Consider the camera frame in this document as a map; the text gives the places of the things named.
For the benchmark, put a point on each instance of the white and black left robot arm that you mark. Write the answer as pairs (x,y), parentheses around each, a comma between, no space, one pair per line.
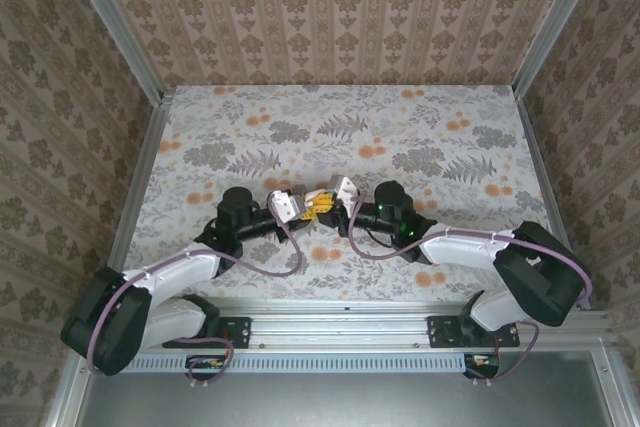
(175,269)

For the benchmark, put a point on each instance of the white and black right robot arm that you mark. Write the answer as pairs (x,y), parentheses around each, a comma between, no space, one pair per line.
(460,247)

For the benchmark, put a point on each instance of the floral patterned tablecloth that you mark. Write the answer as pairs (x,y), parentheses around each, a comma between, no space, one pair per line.
(325,122)

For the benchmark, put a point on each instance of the grey metal sheet panel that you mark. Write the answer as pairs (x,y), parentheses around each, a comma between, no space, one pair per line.
(350,402)

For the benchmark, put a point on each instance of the aluminium table side rail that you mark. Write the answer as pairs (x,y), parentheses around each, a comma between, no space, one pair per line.
(541,172)
(138,197)

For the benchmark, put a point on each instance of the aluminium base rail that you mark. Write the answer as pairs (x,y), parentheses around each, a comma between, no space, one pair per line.
(340,329)

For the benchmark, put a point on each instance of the aluminium frame post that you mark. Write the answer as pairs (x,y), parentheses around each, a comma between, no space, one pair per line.
(557,22)
(113,22)

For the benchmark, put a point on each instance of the aluminium lower frame bar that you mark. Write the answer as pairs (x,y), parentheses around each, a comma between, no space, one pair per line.
(65,397)
(617,387)

